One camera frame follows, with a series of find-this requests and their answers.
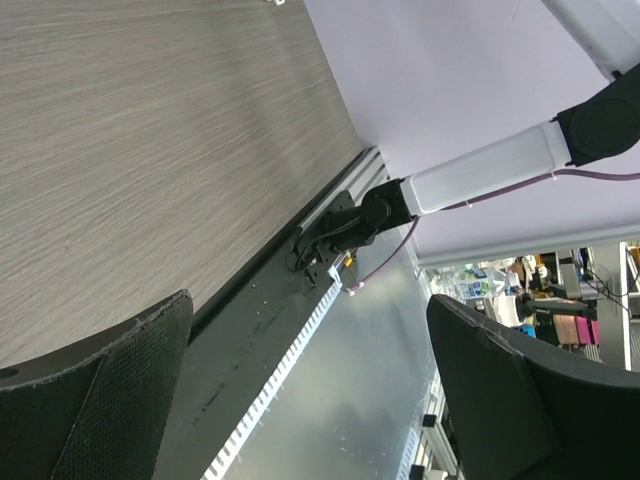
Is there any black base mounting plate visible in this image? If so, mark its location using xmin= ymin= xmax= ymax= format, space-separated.
xmin=153 ymin=191 xmax=354 ymax=479

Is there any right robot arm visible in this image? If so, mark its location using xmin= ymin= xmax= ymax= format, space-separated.
xmin=307 ymin=1 xmax=639 ymax=266

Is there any white slotted cable duct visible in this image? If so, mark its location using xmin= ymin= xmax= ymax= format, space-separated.
xmin=201 ymin=266 xmax=343 ymax=480

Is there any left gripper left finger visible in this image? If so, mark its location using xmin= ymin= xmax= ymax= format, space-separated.
xmin=1 ymin=290 xmax=193 ymax=479

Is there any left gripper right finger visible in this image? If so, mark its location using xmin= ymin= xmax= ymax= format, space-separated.
xmin=426 ymin=294 xmax=639 ymax=479

